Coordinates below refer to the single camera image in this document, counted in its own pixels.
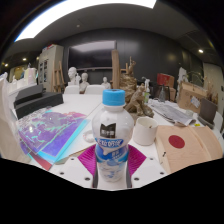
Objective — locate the flat round red coaster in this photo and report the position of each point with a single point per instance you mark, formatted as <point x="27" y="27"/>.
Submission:
<point x="176" y="141"/>

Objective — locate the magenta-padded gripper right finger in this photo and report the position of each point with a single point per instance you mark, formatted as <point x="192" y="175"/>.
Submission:
<point x="146" y="168"/>

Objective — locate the long ceiling light strip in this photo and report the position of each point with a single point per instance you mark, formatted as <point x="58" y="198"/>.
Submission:
<point x="66" y="10"/>

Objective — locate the black wall screen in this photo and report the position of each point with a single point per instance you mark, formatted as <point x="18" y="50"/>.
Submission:
<point x="91" y="55"/>

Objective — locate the thin black flat box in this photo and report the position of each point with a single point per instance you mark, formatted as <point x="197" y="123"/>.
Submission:
<point x="28" y="94"/>

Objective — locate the blue-capped white drink bottle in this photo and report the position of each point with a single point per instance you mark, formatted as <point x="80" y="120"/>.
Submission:
<point x="112" y="133"/>

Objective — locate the white ceramic mug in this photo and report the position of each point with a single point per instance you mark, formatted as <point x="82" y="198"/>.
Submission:
<point x="144" y="131"/>

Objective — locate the purple holographic board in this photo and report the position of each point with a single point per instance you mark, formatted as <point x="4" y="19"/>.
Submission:
<point x="53" y="131"/>

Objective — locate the brown cardboard box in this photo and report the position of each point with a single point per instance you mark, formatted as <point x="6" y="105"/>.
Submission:
<point x="190" y="96"/>

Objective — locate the red box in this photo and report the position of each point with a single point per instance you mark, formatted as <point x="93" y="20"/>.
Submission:
<point x="165" y="80"/>

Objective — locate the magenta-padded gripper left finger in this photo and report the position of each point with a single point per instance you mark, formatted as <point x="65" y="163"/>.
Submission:
<point x="75" y="168"/>

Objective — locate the large white plaster bust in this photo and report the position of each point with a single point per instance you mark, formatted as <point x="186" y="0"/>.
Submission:
<point x="73" y="76"/>

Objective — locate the grey printed newspaper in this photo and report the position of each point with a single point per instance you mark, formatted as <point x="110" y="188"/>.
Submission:
<point x="170" y="111"/>

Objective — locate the white cabinet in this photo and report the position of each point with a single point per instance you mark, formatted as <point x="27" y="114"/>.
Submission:
<point x="50" y="66"/>

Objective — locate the golden sculpture on wooden board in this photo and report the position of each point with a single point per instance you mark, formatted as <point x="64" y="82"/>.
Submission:
<point x="135" y="96"/>

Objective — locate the small white plaster bust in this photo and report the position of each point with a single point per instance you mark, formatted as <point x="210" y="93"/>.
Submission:
<point x="106" y="83"/>
<point x="84" y="81"/>

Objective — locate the white plaster figure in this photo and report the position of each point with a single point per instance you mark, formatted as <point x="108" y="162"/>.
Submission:
<point x="183" y="75"/>

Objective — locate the green-labelled white spray bottle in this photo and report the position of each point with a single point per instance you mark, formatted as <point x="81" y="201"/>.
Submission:
<point x="146" y="93"/>

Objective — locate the wooden easel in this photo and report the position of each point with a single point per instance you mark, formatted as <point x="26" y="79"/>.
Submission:
<point x="58" y="78"/>

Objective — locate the white canvas panel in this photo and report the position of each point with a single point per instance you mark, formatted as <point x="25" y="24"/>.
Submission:
<point x="10" y="133"/>

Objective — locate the white chair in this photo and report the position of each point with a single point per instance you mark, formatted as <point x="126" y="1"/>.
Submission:
<point x="71" y="89"/>
<point x="94" y="89"/>

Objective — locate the thick black flat box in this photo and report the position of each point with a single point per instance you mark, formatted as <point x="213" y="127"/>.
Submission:
<point x="40" y="104"/>

